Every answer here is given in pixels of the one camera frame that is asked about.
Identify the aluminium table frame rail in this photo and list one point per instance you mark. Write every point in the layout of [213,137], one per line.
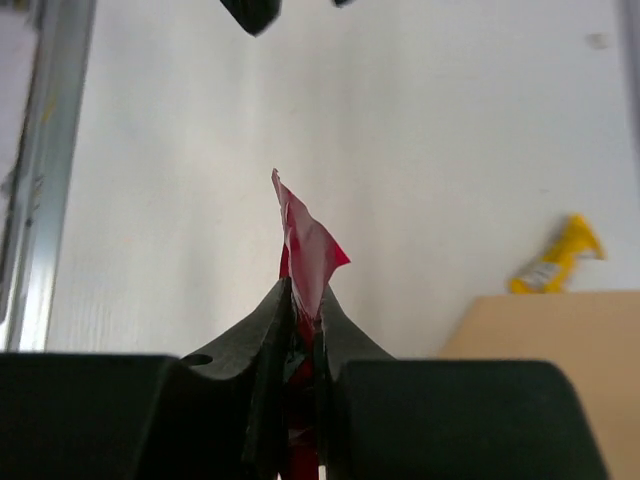
[36,188]

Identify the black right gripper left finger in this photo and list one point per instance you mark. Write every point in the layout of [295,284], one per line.
[213,414]

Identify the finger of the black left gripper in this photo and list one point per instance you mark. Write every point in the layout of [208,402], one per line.
[341,3]
[253,16]

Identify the pink red snack packet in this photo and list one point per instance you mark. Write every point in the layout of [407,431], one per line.
[310,256]

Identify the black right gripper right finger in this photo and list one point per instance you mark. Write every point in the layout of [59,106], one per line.
[379,417]

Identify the yellow snack bar wrapper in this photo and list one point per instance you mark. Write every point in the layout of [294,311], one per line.
[551,271]

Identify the brown paper bag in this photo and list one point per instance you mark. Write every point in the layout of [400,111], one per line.
[592,337]

